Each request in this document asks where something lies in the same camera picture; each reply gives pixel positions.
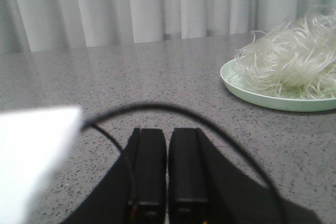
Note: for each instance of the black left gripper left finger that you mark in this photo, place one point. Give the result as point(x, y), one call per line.
point(110, 201)

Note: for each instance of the light green plate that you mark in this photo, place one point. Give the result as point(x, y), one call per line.
point(233, 84)

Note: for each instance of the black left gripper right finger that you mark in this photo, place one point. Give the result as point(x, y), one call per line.
point(205, 187)

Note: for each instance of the white pleated curtain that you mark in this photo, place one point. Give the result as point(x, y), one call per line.
point(36, 25)

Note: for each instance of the white vermicelli bundle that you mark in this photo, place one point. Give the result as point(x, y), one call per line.
point(295, 58)

